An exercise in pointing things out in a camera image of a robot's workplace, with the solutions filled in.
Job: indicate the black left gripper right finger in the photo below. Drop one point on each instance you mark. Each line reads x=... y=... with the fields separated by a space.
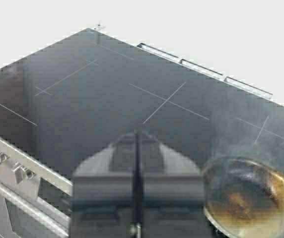
x=173 y=192

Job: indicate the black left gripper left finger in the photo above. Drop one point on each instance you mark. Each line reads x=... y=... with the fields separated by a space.
x=102 y=202

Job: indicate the steel frying pan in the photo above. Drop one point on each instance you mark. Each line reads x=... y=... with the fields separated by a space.
x=244 y=198

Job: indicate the middle steel stove knob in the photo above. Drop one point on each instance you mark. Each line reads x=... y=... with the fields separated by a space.
x=21 y=173

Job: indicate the black glass top stove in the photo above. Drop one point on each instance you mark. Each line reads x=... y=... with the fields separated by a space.
x=64 y=103

